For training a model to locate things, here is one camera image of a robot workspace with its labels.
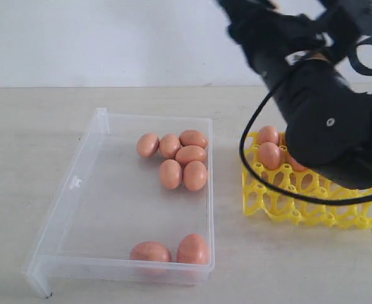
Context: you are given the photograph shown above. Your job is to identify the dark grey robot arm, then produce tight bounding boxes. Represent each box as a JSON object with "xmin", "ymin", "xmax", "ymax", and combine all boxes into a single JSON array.
[{"xmin": 220, "ymin": 1, "xmax": 372, "ymax": 189}]

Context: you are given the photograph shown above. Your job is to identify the yellow plastic egg tray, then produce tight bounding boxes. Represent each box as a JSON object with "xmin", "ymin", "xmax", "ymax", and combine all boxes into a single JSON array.
[{"xmin": 242, "ymin": 132, "xmax": 372, "ymax": 232}]

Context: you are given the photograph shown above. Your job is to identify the clear plastic container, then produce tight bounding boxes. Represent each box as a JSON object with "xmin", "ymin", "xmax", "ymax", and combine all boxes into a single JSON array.
[{"xmin": 23, "ymin": 108, "xmax": 215, "ymax": 298}]

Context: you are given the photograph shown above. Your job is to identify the brown egg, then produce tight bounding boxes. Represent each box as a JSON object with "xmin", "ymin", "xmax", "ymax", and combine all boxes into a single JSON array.
[
  {"xmin": 130, "ymin": 241, "xmax": 173, "ymax": 277},
  {"xmin": 183, "ymin": 160, "xmax": 208, "ymax": 191},
  {"xmin": 159, "ymin": 134, "xmax": 182, "ymax": 159},
  {"xmin": 286, "ymin": 153, "xmax": 307, "ymax": 172},
  {"xmin": 179, "ymin": 129, "xmax": 208, "ymax": 149},
  {"xmin": 177, "ymin": 234, "xmax": 209, "ymax": 265},
  {"xmin": 159, "ymin": 159, "xmax": 183, "ymax": 190},
  {"xmin": 257, "ymin": 142, "xmax": 283, "ymax": 170},
  {"xmin": 136, "ymin": 133, "xmax": 159, "ymax": 158},
  {"xmin": 175, "ymin": 145, "xmax": 207, "ymax": 167},
  {"xmin": 257, "ymin": 125, "xmax": 280, "ymax": 145}
]

